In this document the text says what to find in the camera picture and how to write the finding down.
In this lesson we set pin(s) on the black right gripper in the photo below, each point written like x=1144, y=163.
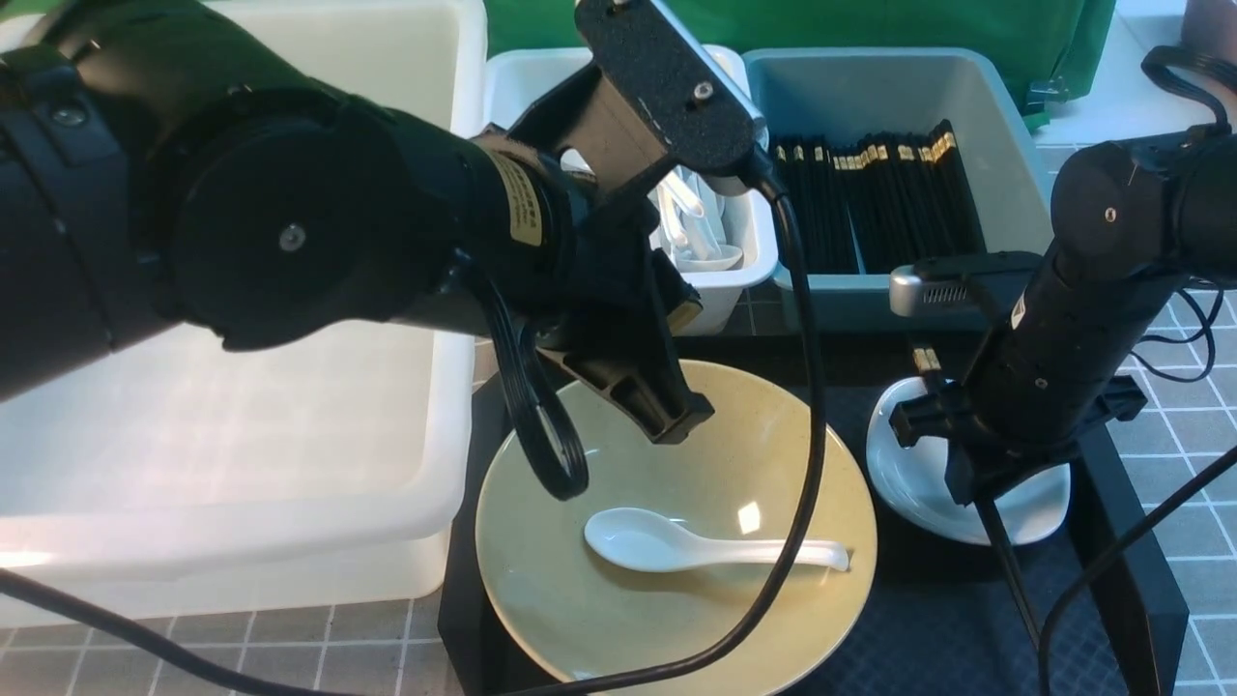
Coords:
x=996, y=440

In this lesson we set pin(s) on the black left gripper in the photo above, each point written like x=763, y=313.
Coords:
x=561, y=263

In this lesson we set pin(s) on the white soup spoon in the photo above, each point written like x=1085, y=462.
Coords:
x=644, y=541

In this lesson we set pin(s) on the yellow noodle bowl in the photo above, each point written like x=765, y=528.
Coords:
x=737, y=476

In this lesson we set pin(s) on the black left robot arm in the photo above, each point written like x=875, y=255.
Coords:
x=162, y=166

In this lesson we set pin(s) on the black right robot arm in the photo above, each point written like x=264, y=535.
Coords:
x=1133, y=221

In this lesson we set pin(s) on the pile of white spoons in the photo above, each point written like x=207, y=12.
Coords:
x=692, y=232

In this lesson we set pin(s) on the black serving tray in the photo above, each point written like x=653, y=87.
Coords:
x=940, y=620

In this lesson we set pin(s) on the black chopsticks bundle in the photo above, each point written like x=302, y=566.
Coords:
x=887, y=200

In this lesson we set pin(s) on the white spoon bin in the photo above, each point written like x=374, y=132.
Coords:
x=515, y=79

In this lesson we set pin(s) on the green cloth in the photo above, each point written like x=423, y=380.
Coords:
x=1024, y=40

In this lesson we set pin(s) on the large white plastic tub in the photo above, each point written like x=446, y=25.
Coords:
x=176, y=477

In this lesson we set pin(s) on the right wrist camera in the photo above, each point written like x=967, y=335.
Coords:
x=954, y=284

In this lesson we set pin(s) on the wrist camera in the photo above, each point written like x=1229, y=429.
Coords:
x=954, y=284
x=676, y=82

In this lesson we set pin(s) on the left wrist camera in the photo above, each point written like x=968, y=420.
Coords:
x=676, y=82

